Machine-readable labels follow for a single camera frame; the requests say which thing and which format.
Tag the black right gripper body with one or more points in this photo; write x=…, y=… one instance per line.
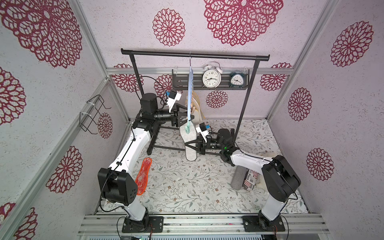
x=202, y=144

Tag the yellow-edged grey felt insole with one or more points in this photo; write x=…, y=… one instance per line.
x=196, y=109

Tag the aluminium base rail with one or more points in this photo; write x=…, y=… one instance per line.
x=204, y=227

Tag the white twin-bell alarm clock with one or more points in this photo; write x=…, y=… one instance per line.
x=213, y=75

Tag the black metal clothes rack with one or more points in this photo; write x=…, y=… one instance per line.
x=257, y=60

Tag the light blue clip hanger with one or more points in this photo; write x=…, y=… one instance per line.
x=189, y=97

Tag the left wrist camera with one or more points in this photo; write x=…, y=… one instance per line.
x=173, y=97

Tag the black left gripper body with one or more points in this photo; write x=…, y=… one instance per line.
x=174, y=119

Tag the grey felt roll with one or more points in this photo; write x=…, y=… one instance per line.
x=239, y=177

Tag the dark grey felt insole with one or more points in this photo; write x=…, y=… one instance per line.
x=189, y=136

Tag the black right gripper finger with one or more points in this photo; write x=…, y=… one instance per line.
x=194, y=143
x=192, y=150

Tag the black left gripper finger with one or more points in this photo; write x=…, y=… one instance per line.
x=182, y=119
x=181, y=108

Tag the black wire wall basket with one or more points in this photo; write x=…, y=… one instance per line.
x=87, y=118

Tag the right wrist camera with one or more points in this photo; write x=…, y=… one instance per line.
x=203, y=129

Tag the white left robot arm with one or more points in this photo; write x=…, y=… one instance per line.
x=116, y=182

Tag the small green alarm clock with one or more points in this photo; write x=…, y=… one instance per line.
x=237, y=80

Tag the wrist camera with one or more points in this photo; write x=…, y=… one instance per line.
x=203, y=129
x=173, y=97

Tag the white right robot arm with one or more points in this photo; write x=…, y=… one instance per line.
x=280, y=178

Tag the red translucent gel insole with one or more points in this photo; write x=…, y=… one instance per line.
x=143, y=176

